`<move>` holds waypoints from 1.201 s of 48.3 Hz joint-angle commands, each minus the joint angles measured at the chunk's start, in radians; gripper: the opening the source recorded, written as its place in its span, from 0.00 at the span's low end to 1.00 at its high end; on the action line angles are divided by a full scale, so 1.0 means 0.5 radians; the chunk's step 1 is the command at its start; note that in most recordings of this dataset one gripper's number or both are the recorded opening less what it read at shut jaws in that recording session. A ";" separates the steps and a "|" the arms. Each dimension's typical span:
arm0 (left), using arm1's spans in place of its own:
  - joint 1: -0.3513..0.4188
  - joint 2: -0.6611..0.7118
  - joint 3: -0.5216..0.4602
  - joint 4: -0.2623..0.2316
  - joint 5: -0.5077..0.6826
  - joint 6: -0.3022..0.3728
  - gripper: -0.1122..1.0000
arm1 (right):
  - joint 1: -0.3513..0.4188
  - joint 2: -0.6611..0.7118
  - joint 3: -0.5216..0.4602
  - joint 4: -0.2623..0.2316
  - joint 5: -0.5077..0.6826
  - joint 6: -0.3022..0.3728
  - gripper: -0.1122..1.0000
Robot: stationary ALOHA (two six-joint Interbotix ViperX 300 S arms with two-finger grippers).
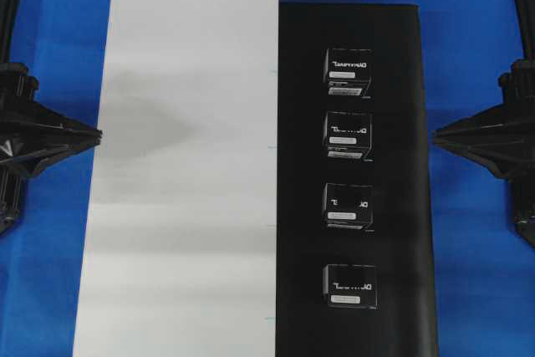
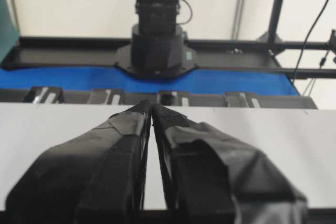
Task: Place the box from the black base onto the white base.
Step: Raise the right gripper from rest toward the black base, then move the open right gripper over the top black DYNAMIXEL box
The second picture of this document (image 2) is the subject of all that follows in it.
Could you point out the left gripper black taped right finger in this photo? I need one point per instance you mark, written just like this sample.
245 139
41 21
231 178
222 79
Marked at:
212 177

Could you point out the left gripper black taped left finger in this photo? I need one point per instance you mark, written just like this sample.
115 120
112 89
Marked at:
98 177

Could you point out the black dynamixel box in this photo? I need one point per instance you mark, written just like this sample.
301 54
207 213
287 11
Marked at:
44 95
242 100
106 96
173 98

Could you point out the white base sheet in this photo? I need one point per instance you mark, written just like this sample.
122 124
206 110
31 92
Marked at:
301 143

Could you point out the black aluminium frame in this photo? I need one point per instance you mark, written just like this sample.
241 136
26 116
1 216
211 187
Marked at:
275 24

